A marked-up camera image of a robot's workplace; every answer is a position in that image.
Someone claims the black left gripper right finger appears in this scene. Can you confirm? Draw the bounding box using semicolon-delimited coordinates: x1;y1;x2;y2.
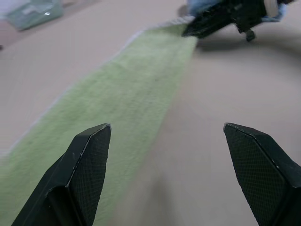
223;122;301;226

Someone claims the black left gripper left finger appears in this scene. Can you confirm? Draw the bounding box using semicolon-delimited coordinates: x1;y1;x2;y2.
11;123;111;226

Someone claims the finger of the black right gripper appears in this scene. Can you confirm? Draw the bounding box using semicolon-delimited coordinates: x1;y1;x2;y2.
190;5;226;27
181;21;236;39

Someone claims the light green towel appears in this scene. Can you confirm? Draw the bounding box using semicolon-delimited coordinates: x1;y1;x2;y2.
0;22;198;226

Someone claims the light blue cloth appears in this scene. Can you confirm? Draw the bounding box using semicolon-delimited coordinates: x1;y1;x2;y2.
187;0;288;24

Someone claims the pale green flat package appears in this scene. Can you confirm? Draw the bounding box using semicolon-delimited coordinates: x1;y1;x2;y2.
4;0;64;32

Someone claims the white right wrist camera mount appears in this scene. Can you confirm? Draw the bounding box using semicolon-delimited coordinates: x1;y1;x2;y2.
263;0;280;17

